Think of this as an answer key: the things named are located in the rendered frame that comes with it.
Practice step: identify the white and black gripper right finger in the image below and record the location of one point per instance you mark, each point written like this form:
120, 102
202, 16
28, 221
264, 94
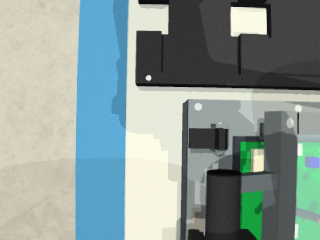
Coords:
245, 234

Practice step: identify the green circuit board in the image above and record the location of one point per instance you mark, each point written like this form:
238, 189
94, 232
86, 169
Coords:
251, 160

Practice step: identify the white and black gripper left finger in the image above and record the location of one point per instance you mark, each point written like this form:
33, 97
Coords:
195, 234

